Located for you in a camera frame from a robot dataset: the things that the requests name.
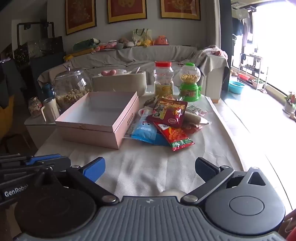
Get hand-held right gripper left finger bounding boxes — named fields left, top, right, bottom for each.
left=35, top=157, right=119, bottom=206

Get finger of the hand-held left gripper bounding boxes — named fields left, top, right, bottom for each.
left=0, top=153, right=62, bottom=163
left=0, top=156, right=71, bottom=176

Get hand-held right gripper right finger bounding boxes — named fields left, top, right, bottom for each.
left=180, top=157, right=269, bottom=206

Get pink cardboard box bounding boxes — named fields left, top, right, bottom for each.
left=55, top=91, right=139, bottom=149

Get red green-edged snack packet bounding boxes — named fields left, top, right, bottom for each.
left=153, top=121, right=195, bottom=151

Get pink white candy packet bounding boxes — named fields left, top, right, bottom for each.
left=187, top=105, right=208, bottom=116

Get blue snack packet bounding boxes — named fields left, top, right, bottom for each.
left=131, top=113, right=160, bottom=143

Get dark red snack packet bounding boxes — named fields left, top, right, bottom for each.
left=146, top=98, right=188, bottom=127

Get black grey snack packet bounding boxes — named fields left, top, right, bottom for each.
left=144, top=96, right=160, bottom=108

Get small red snack packet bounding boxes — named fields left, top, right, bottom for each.
left=182, top=123, right=204, bottom=135

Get white mug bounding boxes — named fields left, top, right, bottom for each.
left=41, top=97, right=61, bottom=123

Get white tablecloth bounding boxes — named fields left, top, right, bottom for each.
left=35, top=94, right=246, bottom=200

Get small glass jar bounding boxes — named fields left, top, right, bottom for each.
left=28, top=97, right=42, bottom=118

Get beige sausage roll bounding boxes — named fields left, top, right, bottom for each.
left=183, top=111, right=202, bottom=127

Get blue bottle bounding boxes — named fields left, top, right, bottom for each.
left=42, top=83, right=55, bottom=100

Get glass jar of peanuts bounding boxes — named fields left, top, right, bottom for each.
left=54, top=68, right=93, bottom=110

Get green candy dispenser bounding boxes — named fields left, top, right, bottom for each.
left=179, top=62, right=202, bottom=103

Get blue basin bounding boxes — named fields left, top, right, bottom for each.
left=228, top=81, right=245, bottom=94

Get beige fabric storage box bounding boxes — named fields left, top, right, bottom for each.
left=92, top=70, right=148, bottom=97

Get plastic jar with red lid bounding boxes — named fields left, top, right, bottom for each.
left=154, top=61, right=174, bottom=97

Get potted plant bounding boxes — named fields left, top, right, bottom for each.
left=283, top=91, right=296, bottom=114

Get yellow long cushion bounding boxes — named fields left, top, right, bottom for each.
left=63, top=47, right=93, bottom=62

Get metal shoe rack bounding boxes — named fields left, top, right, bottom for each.
left=238, top=53, right=269, bottom=90

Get pink patterned blanket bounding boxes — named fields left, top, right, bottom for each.
left=201, top=45, right=228, bottom=57

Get green plush toy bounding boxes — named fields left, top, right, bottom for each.
left=73, top=38, right=101, bottom=53

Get grey covered sofa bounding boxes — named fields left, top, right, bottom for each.
left=37, top=44, right=230, bottom=100

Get row of plush toys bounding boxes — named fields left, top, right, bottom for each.
left=99, top=37, right=154, bottom=50

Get white shopping bag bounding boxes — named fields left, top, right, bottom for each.
left=132, top=28, right=153, bottom=42

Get hanging clothes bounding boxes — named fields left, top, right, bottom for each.
left=231, top=9, right=253, bottom=43

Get red framed picture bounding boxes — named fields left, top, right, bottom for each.
left=65, top=0, right=97, bottom=36
left=160, top=0, right=201, bottom=21
left=106, top=0, right=148, bottom=24

